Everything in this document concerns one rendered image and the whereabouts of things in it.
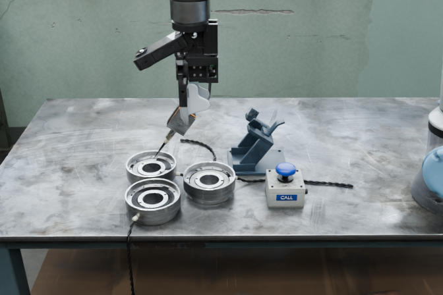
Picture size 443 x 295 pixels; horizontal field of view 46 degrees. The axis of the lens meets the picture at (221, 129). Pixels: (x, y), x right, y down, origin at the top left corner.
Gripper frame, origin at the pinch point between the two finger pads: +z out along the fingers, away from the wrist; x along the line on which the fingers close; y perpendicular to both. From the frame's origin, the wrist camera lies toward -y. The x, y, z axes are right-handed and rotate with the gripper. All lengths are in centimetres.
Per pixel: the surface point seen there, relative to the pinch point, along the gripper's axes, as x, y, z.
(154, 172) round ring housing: -1.5, -6.6, 12.7
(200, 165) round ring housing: -3.8, 3.2, 9.8
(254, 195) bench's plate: -10.1, 14.1, 13.4
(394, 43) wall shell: 150, 98, 35
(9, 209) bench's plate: -13.0, -33.8, 13.2
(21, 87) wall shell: 154, -91, 58
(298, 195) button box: -14.3, 22.3, 10.4
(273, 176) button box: -10.0, 17.9, 8.9
